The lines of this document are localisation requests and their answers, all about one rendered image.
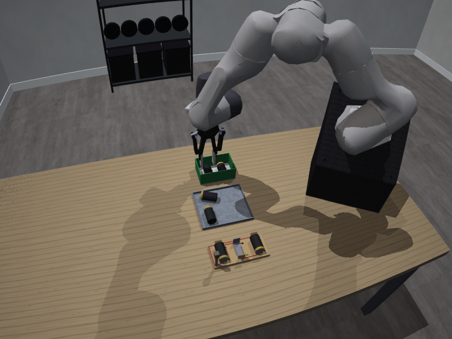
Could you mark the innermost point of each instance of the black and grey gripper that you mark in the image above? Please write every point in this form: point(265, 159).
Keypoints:
point(210, 134)

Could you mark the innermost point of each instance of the black battery with gold end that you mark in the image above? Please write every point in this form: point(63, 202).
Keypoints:
point(219, 246)
point(221, 166)
point(210, 216)
point(209, 196)
point(207, 168)
point(256, 242)

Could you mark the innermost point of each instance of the green open box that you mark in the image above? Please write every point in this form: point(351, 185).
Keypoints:
point(215, 175)

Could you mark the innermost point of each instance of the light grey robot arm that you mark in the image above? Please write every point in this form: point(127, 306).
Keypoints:
point(299, 34)

